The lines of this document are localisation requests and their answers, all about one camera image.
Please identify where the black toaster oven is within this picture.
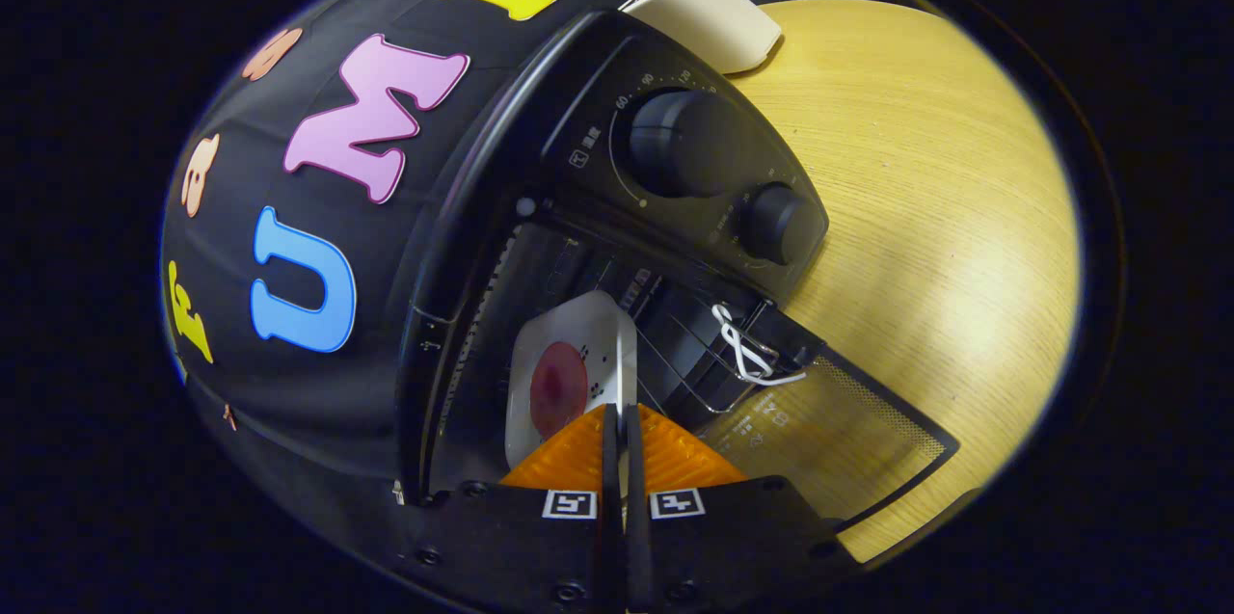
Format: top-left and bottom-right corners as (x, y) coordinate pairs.
(395, 10), (961, 535)

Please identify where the black backdrop cloth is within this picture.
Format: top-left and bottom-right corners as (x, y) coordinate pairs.
(159, 0), (926, 547)

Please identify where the white bread toaster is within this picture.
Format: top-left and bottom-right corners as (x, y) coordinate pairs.
(620, 0), (784, 75)

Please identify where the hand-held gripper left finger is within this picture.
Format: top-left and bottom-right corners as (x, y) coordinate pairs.
(398, 404), (620, 614)

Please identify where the white square plate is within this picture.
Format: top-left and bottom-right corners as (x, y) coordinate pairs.
(504, 290), (639, 468)

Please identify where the pink meat slice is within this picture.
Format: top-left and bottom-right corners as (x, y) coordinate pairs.
(529, 340), (590, 441)

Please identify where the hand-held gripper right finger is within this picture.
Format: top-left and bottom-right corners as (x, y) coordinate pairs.
(625, 404), (842, 614)

